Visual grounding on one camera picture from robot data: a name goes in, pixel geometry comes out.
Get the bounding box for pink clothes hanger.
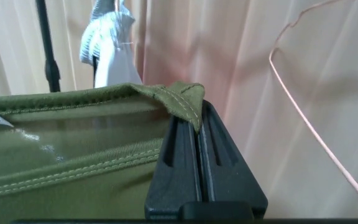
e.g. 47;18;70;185
268;0;358;216

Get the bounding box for pale grey shorts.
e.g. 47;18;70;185
79;0;143;90

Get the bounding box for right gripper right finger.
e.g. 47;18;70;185
198;99;269;219

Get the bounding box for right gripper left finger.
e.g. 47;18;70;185
144;116;203;219

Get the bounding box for beige curtain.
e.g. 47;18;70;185
0;0;358;218

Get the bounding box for black clothes rack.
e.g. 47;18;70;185
35;0;62;93

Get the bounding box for green shirt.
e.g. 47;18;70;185
0;81;206;222

